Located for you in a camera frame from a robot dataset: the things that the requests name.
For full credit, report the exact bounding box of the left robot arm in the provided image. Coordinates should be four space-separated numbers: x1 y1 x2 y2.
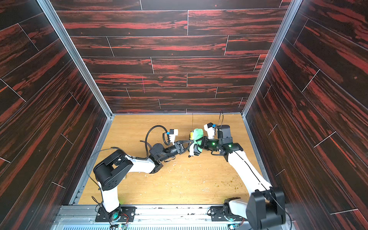
93 140 194 214

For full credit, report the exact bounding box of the green microfibre rag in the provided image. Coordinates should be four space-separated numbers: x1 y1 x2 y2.
192 128 204 147

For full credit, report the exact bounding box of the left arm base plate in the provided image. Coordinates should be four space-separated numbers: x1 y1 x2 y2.
95 206 137 223

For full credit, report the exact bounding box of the sickle with yellow label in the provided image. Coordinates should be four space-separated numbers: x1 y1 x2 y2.
188 113 194 158

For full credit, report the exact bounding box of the wrist white camera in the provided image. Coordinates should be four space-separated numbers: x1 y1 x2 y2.
167 129 178 143
204 123 216 139

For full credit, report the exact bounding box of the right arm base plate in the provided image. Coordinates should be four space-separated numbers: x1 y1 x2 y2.
207 205 247 222

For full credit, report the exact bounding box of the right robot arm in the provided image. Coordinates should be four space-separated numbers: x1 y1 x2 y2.
189 123 286 230

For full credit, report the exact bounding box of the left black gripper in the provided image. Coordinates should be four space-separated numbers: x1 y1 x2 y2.
157 141 192 164

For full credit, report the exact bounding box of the left black corrugated cable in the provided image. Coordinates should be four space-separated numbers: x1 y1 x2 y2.
144 125 170 157

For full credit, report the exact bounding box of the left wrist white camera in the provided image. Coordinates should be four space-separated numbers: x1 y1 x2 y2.
167 129 178 143

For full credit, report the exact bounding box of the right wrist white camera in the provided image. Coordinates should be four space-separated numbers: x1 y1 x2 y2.
204 123 216 139

